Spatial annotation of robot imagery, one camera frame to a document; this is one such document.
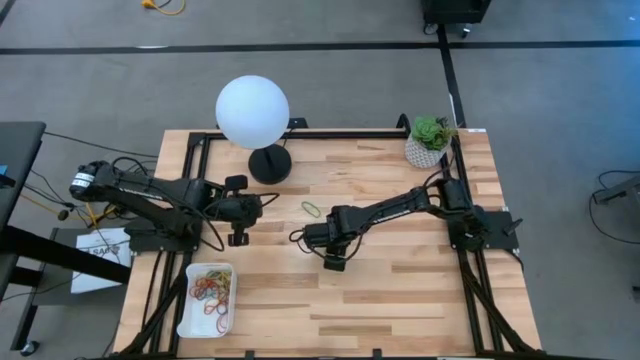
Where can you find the black desk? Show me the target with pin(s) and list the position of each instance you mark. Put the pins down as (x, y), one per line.
(20, 150)

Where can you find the white plastic bin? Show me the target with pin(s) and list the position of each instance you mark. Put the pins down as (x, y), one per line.
(187, 325)

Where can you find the white globe table lamp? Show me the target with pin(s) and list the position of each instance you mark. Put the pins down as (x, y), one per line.
(252, 112)

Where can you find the white label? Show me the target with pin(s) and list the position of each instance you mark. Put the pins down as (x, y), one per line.
(476, 130)

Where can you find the white paper sheet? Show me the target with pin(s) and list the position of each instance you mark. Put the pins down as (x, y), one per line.
(90, 240)

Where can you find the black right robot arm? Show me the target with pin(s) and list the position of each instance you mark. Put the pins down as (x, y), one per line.
(390, 212)

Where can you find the black aluminium table frame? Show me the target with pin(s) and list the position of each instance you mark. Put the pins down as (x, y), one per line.
(350, 134)

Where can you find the green plant in patterned pot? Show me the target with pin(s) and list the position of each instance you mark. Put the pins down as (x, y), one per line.
(430, 132)

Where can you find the black equipment cart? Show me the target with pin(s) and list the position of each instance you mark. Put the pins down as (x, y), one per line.
(455, 10)

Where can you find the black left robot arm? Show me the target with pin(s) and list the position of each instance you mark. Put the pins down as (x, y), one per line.
(125, 187)

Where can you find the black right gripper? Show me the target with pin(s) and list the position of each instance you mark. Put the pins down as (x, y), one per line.
(340, 230)

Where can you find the black floor tape strip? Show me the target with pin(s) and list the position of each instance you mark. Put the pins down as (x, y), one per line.
(200, 49)
(447, 75)

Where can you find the teal rubber band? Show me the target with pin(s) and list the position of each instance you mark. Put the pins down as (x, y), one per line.
(220, 300)

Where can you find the green rubber band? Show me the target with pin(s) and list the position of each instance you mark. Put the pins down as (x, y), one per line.
(311, 209)

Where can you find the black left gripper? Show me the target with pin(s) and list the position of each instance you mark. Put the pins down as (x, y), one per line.
(232, 210)

